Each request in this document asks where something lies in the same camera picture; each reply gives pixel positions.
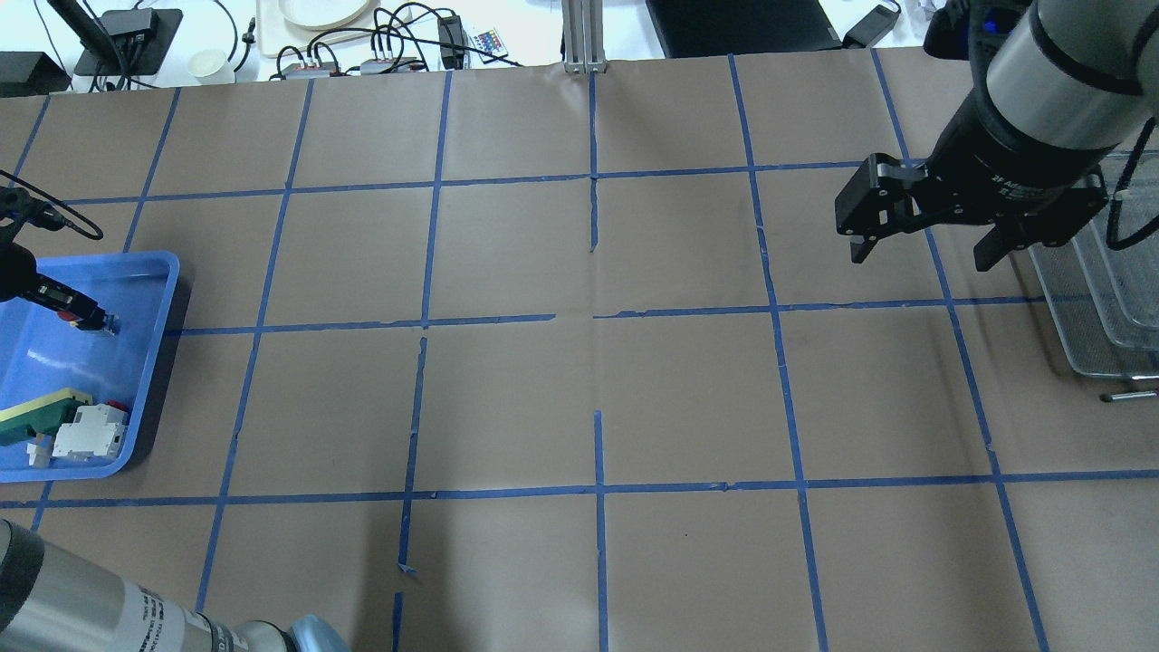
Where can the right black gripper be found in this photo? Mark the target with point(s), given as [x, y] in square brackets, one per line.
[989, 156]

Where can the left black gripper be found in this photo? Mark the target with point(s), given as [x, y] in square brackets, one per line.
[58, 296]

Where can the red emergency push button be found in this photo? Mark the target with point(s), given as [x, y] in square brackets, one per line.
[99, 323]

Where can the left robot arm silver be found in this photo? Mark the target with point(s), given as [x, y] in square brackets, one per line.
[54, 600]

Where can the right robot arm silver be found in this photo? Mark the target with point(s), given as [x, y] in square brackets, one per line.
[1056, 87]

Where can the blue plastic tray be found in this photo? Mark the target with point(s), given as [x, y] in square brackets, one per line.
[42, 353]

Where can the green yellow terminal block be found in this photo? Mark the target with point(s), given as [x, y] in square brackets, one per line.
[41, 416]

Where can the white circuit breaker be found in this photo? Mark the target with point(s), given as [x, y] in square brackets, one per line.
[97, 431]

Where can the black power adapter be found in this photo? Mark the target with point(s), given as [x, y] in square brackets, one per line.
[872, 27]

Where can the white paper cup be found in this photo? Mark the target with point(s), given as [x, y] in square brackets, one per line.
[211, 67]

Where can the black laptop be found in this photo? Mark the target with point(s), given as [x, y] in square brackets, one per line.
[693, 29]

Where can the beige square tray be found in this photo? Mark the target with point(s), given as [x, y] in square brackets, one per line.
[273, 32]

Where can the beige round plate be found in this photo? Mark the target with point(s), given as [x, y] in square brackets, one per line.
[317, 16]

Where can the colourful remote control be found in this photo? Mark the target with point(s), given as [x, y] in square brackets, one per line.
[489, 43]

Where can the black camera stand base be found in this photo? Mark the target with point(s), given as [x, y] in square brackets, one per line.
[131, 43]

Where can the aluminium frame post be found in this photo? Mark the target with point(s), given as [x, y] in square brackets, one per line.
[583, 49]

